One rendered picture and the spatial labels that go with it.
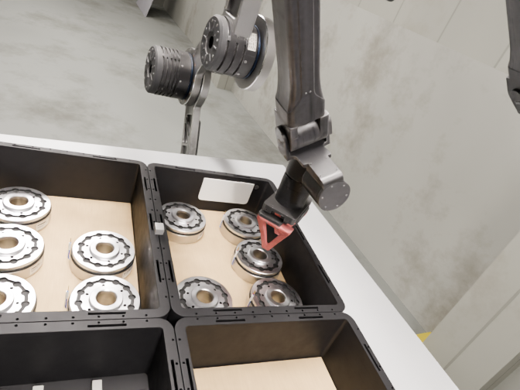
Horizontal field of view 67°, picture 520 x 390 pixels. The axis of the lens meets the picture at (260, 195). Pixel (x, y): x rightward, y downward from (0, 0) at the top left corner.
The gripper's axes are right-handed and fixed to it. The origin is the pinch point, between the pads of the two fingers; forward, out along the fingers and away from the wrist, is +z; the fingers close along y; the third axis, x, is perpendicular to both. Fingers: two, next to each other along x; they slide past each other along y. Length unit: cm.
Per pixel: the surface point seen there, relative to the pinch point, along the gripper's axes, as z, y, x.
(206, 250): 8.9, -2.9, 11.1
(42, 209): 5.5, -20.2, 37.0
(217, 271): 9.0, -6.5, 6.4
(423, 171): 26, 168, -34
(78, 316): -1.4, -36.8, 11.7
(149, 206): -1.3, -12.6, 20.5
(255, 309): -0.9, -19.7, -5.4
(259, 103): 75, 298, 119
